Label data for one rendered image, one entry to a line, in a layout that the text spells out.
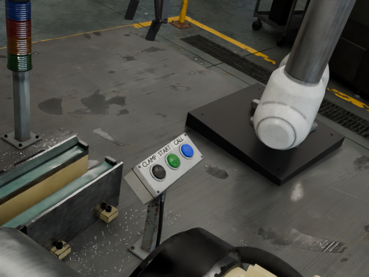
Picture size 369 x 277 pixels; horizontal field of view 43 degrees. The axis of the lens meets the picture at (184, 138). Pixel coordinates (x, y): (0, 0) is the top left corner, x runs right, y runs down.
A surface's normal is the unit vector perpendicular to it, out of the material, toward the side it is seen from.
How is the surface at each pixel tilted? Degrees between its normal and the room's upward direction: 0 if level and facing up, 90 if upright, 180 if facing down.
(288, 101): 80
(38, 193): 90
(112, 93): 0
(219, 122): 4
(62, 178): 90
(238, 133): 4
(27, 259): 24
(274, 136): 99
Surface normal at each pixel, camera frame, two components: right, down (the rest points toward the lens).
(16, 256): 0.35, -0.90
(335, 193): 0.17, -0.82
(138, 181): -0.54, 0.38
